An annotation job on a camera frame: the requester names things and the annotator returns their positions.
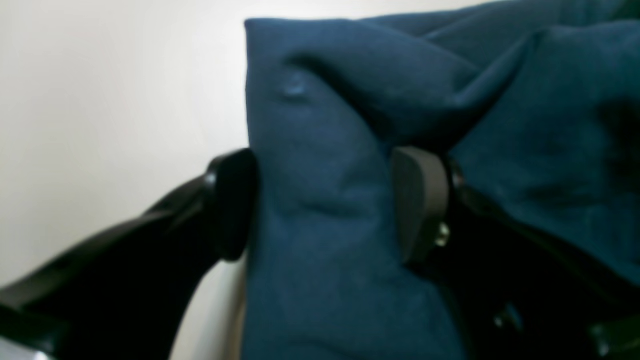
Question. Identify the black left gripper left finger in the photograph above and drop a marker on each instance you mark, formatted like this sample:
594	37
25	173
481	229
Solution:
122	293

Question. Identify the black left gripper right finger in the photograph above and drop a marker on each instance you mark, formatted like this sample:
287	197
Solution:
516	292

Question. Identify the dark blue t-shirt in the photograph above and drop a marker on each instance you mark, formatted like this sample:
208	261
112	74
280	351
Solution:
536	101

